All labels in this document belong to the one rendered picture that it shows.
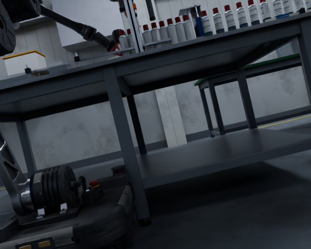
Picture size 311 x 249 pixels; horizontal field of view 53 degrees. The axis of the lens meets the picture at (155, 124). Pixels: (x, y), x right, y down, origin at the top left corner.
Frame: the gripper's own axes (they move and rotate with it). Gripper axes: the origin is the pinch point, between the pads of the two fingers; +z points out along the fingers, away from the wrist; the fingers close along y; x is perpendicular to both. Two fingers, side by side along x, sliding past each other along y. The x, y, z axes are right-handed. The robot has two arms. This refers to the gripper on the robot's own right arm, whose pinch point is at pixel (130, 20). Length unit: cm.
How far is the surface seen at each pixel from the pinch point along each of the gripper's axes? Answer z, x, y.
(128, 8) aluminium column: 3.3, 35.2, -0.3
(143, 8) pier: -95, -267, -30
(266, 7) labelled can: 19, 24, -83
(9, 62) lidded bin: -54, -231, 174
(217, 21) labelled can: 20, 23, -52
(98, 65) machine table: 37, 66, 21
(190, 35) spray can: 23.9, 22.9, -33.8
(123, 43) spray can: 18.8, 22.7, 7.8
